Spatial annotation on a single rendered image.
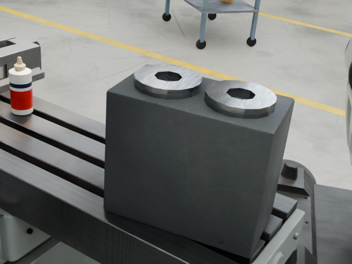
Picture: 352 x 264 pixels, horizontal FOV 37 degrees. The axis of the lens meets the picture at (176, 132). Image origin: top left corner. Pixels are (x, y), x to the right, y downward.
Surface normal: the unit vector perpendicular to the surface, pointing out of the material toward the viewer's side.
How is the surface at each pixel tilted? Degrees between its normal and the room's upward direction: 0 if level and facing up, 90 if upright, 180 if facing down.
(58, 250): 90
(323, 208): 0
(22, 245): 90
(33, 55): 90
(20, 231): 90
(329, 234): 0
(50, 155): 0
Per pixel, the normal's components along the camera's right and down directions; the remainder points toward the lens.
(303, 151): 0.08, -0.88
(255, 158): -0.39, 0.40
